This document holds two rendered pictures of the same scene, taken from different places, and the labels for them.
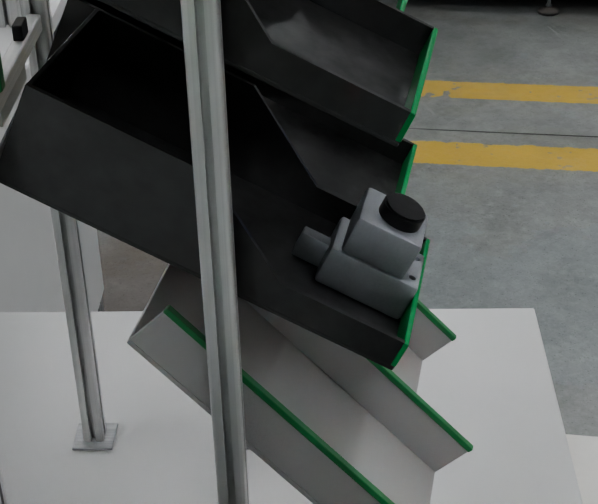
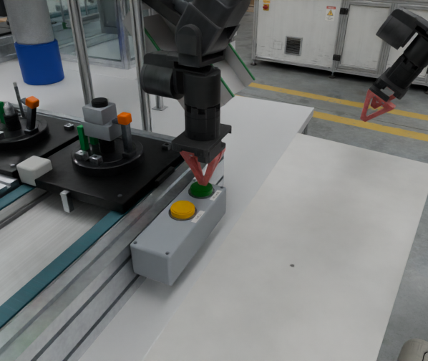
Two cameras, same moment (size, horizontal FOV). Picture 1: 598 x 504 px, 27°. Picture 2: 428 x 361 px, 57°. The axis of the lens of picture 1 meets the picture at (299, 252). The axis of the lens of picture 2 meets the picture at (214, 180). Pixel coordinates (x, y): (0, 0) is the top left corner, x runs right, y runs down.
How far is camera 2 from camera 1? 0.57 m
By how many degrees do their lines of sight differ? 20
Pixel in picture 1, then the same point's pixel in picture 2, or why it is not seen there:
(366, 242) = not seen: outside the picture
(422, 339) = (245, 79)
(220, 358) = (135, 19)
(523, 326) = (306, 110)
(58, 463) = not seen: hidden behind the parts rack
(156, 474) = (169, 117)
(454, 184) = (365, 134)
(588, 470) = (296, 140)
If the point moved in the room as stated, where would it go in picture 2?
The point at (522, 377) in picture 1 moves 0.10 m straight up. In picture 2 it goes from (295, 119) to (298, 89)
